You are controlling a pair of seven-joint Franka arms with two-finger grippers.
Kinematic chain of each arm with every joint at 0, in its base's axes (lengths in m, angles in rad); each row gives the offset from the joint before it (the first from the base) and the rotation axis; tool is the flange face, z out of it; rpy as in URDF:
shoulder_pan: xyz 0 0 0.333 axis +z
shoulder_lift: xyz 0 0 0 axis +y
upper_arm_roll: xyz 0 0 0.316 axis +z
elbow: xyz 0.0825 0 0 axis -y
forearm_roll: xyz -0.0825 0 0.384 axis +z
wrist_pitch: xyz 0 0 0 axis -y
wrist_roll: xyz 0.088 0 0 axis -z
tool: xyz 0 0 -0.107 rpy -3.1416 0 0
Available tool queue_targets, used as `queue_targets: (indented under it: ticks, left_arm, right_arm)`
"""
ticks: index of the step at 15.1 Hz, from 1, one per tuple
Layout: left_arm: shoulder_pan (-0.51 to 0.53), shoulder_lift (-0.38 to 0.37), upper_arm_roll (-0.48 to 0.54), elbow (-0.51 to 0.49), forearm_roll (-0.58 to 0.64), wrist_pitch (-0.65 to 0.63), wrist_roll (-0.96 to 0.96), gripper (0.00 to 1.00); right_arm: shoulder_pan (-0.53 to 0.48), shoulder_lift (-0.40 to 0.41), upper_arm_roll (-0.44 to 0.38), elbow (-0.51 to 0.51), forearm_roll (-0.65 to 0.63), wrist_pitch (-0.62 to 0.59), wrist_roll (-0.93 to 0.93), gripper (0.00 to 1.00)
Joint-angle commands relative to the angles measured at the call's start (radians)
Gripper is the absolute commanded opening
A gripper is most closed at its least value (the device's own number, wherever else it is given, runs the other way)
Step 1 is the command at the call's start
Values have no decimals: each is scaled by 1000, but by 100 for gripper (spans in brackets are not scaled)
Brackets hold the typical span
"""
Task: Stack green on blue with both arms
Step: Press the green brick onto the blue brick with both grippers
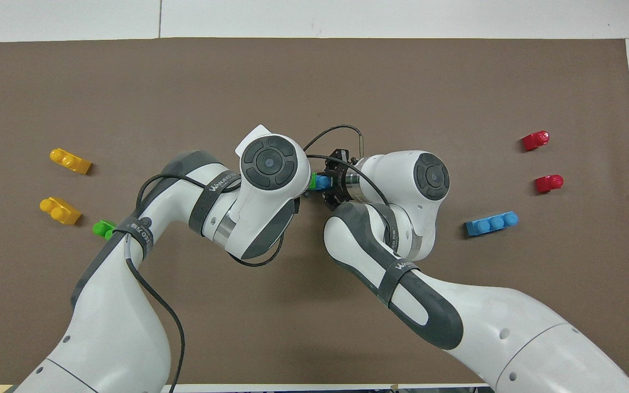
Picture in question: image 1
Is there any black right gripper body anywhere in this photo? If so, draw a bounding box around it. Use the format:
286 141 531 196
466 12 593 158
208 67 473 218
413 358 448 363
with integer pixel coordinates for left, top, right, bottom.
334 158 354 200

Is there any brown table mat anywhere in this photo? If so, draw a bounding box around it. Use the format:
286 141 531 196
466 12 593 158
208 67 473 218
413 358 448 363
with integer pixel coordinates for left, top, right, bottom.
0 37 629 385

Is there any red one-stud brick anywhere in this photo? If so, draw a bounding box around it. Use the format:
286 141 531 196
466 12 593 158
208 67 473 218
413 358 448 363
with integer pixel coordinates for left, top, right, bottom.
521 130 550 152
535 174 565 194

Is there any yellow two-stud brick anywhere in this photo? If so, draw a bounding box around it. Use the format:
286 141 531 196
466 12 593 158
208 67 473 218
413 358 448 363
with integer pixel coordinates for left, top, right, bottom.
39 196 82 225
50 148 93 175

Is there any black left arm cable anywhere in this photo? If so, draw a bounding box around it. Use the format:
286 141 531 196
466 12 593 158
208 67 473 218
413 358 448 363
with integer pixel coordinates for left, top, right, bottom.
123 174 288 393

